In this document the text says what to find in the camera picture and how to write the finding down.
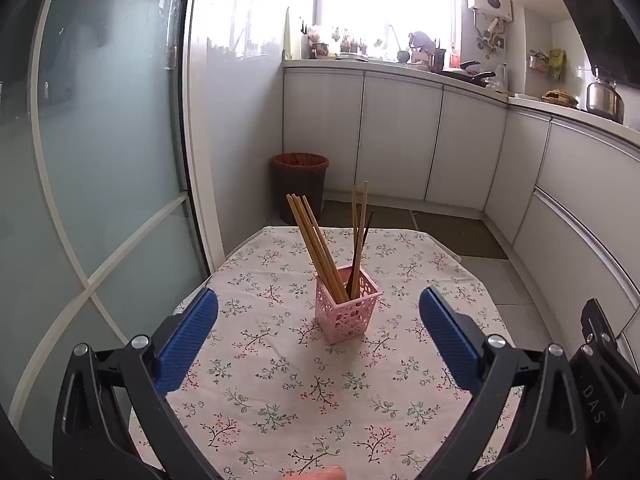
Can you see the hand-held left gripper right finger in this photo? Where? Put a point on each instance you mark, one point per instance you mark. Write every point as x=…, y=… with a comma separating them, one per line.
x=450, y=340

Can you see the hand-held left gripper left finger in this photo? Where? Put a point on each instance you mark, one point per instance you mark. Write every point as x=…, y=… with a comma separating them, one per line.
x=187, y=340

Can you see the pink plastic lattice basket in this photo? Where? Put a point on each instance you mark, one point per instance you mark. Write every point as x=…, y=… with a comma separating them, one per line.
x=345, y=320

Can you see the dark chopstick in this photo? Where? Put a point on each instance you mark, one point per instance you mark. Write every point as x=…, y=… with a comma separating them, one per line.
x=367, y=227

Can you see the person's left hand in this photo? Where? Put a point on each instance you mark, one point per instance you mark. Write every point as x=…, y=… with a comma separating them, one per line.
x=320, y=474

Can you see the floral tablecloth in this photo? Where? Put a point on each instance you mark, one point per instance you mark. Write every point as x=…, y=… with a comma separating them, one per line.
x=280, y=360

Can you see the dark trash bin red liner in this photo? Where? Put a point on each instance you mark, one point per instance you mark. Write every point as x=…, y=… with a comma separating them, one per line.
x=300, y=190

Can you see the white base cabinets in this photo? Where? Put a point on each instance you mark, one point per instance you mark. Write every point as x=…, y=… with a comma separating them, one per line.
x=400, y=140

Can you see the frosted glass sliding door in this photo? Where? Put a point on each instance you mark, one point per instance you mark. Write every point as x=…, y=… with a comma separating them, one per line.
x=110, y=135

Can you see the white kitchen countertop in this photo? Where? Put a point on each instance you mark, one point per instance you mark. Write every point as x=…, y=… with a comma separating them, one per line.
x=560, y=112

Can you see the black frying pan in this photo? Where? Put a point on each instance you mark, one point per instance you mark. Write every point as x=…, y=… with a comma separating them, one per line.
x=470, y=77

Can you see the clear plastic bottle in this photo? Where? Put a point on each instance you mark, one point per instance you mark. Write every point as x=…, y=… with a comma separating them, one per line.
x=506, y=80

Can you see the plate with food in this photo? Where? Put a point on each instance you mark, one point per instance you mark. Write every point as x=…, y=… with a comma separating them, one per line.
x=557, y=96

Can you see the knife block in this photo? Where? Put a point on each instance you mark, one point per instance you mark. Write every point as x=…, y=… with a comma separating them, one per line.
x=437, y=60

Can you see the red bottle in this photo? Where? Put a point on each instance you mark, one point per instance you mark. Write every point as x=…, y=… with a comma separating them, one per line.
x=454, y=57

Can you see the steel kettle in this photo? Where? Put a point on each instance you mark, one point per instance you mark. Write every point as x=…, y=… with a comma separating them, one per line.
x=605, y=100

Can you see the yellow packet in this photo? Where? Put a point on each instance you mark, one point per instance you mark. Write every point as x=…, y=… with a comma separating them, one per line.
x=556, y=62

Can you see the grey cloth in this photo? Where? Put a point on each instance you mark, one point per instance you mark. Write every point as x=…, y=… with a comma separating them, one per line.
x=419, y=42

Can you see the row of small potted plants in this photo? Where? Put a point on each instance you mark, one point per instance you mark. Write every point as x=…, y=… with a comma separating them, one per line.
x=350, y=45

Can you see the white cutting board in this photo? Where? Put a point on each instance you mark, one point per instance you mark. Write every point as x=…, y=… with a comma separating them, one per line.
x=292, y=40

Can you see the black range hood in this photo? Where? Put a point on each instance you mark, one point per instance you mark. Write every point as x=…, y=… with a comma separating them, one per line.
x=600, y=10

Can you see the wall spice rack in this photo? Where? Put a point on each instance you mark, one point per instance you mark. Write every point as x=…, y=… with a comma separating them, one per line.
x=539, y=62

